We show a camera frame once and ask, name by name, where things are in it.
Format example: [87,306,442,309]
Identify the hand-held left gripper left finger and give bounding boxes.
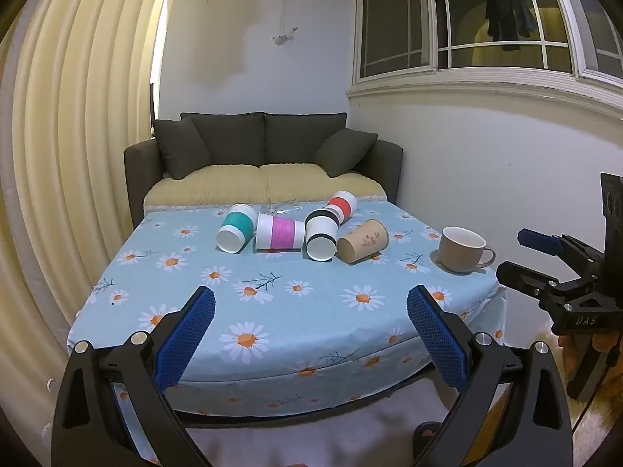
[51,286,216,467]

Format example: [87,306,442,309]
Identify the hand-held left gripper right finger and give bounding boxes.
[408,284,575,467]

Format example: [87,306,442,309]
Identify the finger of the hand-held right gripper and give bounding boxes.
[496,261,577,313]
[517,228,604,278]

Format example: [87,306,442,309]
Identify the teal banded white cup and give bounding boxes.
[216,203,257,254]

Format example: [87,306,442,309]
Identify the brown paper cup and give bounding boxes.
[337,219,390,265]

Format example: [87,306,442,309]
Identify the pink banded white cup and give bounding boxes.
[254,213,306,253]

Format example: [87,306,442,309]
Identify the black banded white cup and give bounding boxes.
[305,209,341,261]

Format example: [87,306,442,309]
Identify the clear plastic cup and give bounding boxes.
[260,198,300,216]

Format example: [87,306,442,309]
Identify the red banded white cup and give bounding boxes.
[327,191,357,225]

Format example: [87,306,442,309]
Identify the person's right hand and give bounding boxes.
[557,330,623,376]

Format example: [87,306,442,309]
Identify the beige ceramic mug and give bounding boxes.
[439,226,496,274]

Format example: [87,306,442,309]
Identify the dark slipper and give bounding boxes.
[412,421,443,454]

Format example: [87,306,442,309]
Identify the blue daisy tablecloth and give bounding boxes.
[67,199,508,421]

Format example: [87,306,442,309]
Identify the yellow sofa seat cover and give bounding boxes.
[143,163,388,213]

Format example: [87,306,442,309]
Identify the dark grey sofa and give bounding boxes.
[124,112,404,230]

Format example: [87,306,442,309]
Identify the dark grey throw pillow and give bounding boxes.
[315,129,379,179]
[153,118,213,180]

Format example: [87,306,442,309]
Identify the cream pleated curtain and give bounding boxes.
[0,0,172,390]

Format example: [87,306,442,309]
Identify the dark hanging clothes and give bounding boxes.
[485,0,537,52]

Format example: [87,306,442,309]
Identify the white framed window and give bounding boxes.
[347,0,623,120]

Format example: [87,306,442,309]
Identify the white hanging wall ornament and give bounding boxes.
[271,0,299,49]

